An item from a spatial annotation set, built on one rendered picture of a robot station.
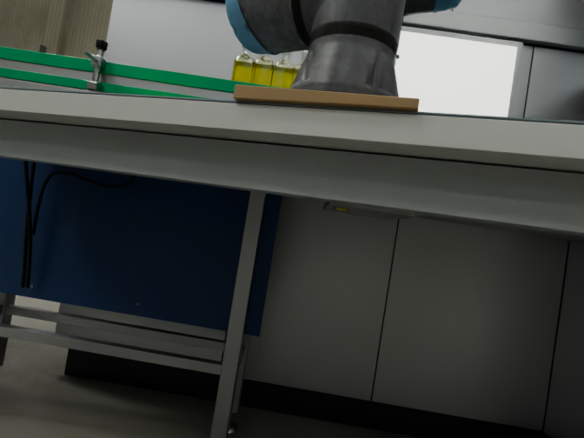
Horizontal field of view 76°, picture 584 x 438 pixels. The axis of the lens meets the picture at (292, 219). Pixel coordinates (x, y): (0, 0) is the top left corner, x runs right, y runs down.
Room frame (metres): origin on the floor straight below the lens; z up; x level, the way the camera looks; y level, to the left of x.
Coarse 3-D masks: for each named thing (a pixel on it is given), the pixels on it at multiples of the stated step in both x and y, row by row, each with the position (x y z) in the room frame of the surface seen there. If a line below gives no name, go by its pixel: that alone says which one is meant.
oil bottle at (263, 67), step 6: (258, 60) 1.06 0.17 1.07; (264, 60) 1.06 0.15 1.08; (270, 60) 1.06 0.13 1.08; (258, 66) 1.06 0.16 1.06; (264, 66) 1.05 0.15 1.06; (270, 66) 1.05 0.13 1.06; (258, 72) 1.06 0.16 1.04; (264, 72) 1.05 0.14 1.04; (270, 72) 1.06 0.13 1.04; (252, 78) 1.06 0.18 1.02; (258, 78) 1.06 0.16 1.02; (264, 78) 1.05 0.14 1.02; (270, 78) 1.06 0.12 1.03; (264, 84) 1.05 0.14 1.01; (270, 84) 1.07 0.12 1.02
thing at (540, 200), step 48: (0, 144) 0.60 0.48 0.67; (48, 144) 0.57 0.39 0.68; (96, 144) 0.54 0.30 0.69; (144, 144) 0.52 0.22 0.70; (192, 144) 0.50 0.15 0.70; (240, 144) 0.48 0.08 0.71; (288, 192) 0.46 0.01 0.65; (336, 192) 0.44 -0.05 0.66; (384, 192) 0.42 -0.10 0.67; (432, 192) 0.41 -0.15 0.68; (480, 192) 0.40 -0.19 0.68; (528, 192) 0.38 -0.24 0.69; (576, 192) 0.37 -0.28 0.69
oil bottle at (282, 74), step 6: (282, 60) 1.06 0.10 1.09; (288, 60) 1.07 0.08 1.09; (276, 66) 1.06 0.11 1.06; (282, 66) 1.06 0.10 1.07; (288, 66) 1.05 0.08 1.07; (276, 72) 1.06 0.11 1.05; (282, 72) 1.05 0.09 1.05; (288, 72) 1.05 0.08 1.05; (276, 78) 1.06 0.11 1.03; (282, 78) 1.05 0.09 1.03; (288, 78) 1.05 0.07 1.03; (276, 84) 1.06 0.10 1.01; (282, 84) 1.05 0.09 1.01; (288, 84) 1.05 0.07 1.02
